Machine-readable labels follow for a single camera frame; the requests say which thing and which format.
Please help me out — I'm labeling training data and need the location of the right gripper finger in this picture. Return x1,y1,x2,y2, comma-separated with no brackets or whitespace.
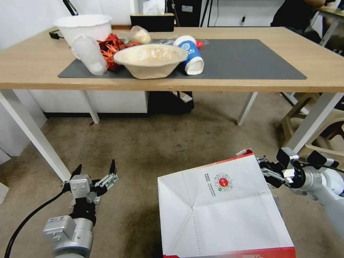
262,166,292,188
256,156,275,170

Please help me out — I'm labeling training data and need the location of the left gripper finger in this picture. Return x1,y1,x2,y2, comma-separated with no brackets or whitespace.
94,159,119,189
70,164,83,181

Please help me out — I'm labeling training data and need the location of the white red paper delivery bag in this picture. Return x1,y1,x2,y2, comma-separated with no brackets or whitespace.
157,148,296,258

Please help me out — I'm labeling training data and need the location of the black bag under table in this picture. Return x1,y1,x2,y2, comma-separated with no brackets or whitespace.
148,91,195,115

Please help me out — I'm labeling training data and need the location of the red crayfish food pile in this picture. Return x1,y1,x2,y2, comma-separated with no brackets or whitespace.
97,33,141,72

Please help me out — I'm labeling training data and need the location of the clear bag with food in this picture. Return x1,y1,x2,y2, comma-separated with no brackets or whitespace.
129,25,153,45

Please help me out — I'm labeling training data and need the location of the white tissue bag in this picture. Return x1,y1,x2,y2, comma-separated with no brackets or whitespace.
142,0,166,15

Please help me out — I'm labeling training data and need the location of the beige plastic stool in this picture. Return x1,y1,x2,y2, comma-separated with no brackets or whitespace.
275,92,344,162

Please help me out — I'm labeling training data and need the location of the white metal table leg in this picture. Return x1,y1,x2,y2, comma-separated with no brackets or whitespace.
236,91,258,126
286,92,344,156
81,90,101,125
0,90,72,184

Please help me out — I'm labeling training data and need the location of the white low cabinet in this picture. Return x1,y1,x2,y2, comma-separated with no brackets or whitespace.
29,90,150,119

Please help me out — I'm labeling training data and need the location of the grey table mat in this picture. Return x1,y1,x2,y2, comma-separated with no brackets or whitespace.
58,39,308,81

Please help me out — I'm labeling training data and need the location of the clear plastic cup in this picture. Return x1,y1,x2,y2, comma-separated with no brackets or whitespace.
71,35,108,76

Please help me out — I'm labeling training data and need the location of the beige paper bowl with lid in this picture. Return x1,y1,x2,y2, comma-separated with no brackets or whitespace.
113,44,189,80

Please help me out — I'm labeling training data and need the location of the blue white paper cup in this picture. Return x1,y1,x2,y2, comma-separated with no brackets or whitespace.
173,35,205,76

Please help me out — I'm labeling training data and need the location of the person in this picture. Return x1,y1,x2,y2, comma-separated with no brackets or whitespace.
269,0,328,36

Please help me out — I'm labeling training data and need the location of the white plastic tub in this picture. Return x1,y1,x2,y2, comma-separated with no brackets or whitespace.
53,14,113,49

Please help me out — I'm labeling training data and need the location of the crumpled clear plastic wrapper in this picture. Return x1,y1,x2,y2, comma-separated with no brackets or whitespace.
152,38,210,52

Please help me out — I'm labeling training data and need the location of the black chair back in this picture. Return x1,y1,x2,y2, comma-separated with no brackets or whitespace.
130,13,175,33

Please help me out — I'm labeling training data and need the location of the black background cabinet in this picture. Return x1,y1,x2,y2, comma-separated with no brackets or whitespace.
173,0,211,28

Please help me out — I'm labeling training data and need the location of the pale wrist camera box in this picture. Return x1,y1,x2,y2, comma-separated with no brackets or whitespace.
70,175,91,200

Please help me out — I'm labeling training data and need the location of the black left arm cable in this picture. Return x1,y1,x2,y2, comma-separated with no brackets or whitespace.
4,187,71,258

